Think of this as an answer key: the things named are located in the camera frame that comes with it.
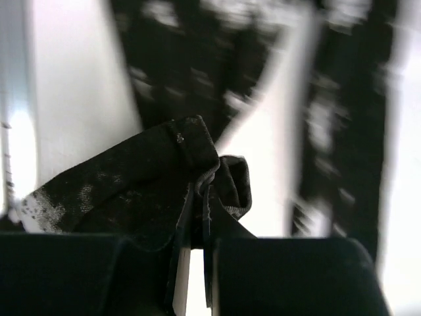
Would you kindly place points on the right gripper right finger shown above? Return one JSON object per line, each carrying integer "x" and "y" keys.
{"x": 246, "y": 275}

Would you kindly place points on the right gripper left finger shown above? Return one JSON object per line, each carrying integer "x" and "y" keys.
{"x": 96, "y": 274}

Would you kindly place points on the black white patterned trousers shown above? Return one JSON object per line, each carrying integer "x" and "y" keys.
{"x": 194, "y": 67}

